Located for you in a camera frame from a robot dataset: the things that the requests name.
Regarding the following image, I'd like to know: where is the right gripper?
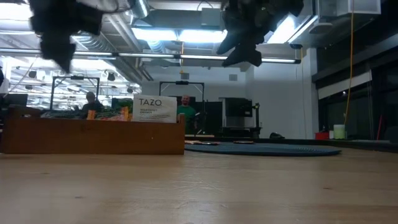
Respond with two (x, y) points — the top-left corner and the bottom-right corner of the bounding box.
(216, 0), (304, 67)

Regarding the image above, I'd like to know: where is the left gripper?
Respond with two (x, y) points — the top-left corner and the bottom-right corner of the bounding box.
(29, 0), (103, 74)

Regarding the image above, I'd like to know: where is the dark green tea packet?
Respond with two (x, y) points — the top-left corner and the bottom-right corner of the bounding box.
(40, 108), (88, 119)

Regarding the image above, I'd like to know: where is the wooden tea organiser box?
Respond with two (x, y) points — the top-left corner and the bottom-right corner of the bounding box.
(2, 105), (187, 156)

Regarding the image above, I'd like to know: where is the white orange Tazo tea packet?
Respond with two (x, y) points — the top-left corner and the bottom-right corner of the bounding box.
(132, 94), (178, 124)

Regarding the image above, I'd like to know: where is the grey ceiling box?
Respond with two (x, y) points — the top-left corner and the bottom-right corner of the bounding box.
(200, 7), (225, 28)

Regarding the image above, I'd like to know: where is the black monitor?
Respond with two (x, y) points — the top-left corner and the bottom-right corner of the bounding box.
(223, 98), (253, 118)

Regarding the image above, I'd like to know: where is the person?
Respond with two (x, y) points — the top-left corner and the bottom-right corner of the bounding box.
(81, 91), (105, 113)
(176, 95), (197, 135)

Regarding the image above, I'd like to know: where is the long ceiling light bar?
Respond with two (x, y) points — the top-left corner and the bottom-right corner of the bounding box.
(0, 48), (301, 65)

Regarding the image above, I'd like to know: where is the wooden background table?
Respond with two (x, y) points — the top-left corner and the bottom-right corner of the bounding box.
(185, 133), (215, 139)

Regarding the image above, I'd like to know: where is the dark round woven mat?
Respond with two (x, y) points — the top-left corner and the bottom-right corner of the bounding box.
(185, 142), (342, 157)

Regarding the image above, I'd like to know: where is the pale green cup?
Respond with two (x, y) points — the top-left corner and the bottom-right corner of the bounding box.
(333, 124), (346, 140)

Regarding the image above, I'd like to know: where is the black camera stand frame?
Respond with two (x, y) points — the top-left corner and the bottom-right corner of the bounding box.
(51, 76), (101, 105)
(159, 81), (205, 134)

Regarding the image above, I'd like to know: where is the yellow hanging cable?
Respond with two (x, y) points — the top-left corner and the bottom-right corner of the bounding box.
(343, 0), (355, 125)

